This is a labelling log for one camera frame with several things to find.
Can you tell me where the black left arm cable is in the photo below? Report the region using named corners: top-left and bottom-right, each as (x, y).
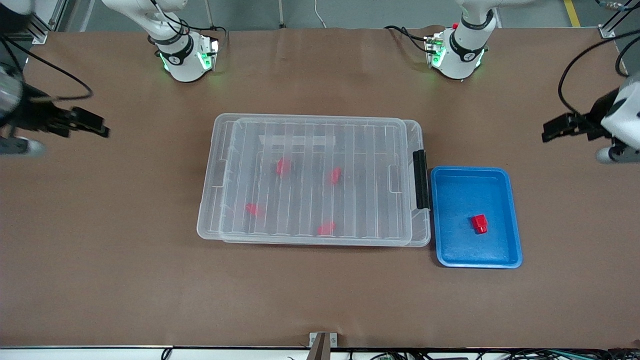
top-left (557, 30), bottom-right (640, 117)

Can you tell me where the cable bundle under table edge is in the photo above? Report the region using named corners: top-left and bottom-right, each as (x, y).
top-left (350, 349), bottom-right (640, 360)

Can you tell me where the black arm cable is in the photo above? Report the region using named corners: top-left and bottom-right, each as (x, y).
top-left (557, 30), bottom-right (640, 117)
top-left (0, 35), bottom-right (94, 103)

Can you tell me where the clear plastic storage box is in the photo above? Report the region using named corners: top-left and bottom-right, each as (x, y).
top-left (222, 117), bottom-right (432, 248)

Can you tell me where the clear plastic box lid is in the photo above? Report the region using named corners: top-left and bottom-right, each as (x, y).
top-left (197, 114), bottom-right (415, 247)

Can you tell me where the aluminium frame post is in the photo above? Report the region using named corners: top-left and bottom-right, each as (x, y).
top-left (25, 0), bottom-right (68, 45)
top-left (597, 0), bottom-right (640, 38)

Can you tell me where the black base power cable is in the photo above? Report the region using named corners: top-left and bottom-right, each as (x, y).
top-left (180, 20), bottom-right (228, 51)
top-left (384, 25), bottom-right (432, 55)

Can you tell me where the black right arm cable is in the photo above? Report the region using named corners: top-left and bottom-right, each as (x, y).
top-left (0, 35), bottom-right (94, 103)

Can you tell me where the metal table edge bracket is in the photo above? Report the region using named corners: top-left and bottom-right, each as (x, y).
top-left (306, 332), bottom-right (339, 360)

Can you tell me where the brown paper table cover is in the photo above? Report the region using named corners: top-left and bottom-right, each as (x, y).
top-left (0, 25), bottom-right (640, 349)

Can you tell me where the blue plastic tray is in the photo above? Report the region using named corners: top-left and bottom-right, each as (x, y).
top-left (430, 166), bottom-right (524, 270)

